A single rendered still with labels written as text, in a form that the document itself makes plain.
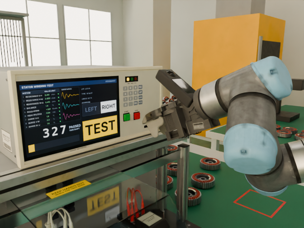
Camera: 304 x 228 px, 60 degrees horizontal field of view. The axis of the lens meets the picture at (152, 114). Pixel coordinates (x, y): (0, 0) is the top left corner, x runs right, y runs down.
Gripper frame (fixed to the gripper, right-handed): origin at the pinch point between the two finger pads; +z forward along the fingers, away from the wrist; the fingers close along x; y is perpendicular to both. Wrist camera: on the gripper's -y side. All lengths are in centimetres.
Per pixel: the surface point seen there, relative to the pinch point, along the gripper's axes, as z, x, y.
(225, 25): 125, 326, -130
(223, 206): 18, 43, 40
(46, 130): 6.7, -23.1, -3.0
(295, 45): 96, 511, -89
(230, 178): 28, 69, 35
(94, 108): 5.4, -10.7, -6.1
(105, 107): 5.5, -7.3, -5.8
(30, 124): 5.9, -26.2, -4.9
